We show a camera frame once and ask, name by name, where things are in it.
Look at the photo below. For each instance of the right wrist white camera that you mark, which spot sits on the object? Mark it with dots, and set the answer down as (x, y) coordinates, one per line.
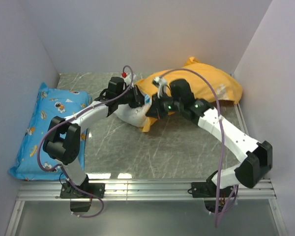
(161, 85)

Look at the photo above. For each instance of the blue cartoon pillow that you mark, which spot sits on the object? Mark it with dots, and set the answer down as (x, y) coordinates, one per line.
(50, 102)

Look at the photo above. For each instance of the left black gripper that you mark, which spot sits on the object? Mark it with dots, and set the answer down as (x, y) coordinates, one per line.
(139, 98)

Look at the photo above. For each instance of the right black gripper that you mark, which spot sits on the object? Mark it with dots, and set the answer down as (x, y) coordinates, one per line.
(154, 112)

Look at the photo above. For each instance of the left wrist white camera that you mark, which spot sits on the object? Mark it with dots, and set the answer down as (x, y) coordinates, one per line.
(128, 78)

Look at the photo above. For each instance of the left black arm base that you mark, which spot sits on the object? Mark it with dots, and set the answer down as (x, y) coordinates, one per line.
(82, 194)

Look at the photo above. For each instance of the orange pillowcase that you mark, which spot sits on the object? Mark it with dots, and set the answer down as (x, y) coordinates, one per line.
(225, 86)

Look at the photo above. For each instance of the white pillow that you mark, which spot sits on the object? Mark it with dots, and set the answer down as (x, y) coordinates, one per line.
(133, 112)

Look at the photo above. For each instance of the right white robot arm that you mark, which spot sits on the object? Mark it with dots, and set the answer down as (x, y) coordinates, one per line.
(204, 115)

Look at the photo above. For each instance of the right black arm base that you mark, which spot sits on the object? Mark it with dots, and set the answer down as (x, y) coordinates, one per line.
(208, 190)

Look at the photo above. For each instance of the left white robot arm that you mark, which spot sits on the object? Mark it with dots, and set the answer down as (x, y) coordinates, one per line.
(62, 140)

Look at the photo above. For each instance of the aluminium mounting rail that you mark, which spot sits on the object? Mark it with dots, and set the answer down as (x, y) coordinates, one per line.
(137, 190)

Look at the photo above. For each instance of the wrist white camera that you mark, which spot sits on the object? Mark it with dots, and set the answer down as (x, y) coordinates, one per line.
(161, 85)
(128, 78)

